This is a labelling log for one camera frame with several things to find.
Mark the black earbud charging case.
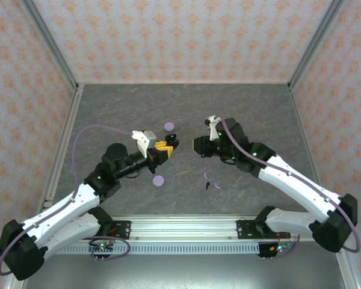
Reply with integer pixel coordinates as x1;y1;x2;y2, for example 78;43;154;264
164;132;181;149

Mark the small circuit board with LED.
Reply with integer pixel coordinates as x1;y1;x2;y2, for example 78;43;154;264
269;243;293;253
88;240;114;253

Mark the grey metal shelf sheet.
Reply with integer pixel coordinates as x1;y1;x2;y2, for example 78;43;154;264
20;242;354;289

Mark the aluminium table side rail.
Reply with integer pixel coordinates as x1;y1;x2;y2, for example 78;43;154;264
42;83;85;208
288;84;321;186

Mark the purple circuit board cable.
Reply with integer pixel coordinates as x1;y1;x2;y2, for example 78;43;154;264
89;234;131;262
258;233;301;260

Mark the slotted grey cable duct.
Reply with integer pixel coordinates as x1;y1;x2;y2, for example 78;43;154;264
52;243;262;256

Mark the aluminium corner frame post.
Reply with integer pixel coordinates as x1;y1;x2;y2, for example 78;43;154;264
19;0;81;91
288;0;346;91

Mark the aluminium lower frame bar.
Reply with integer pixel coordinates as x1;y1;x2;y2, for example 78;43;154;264
2;273;23;289
333;242;361;289

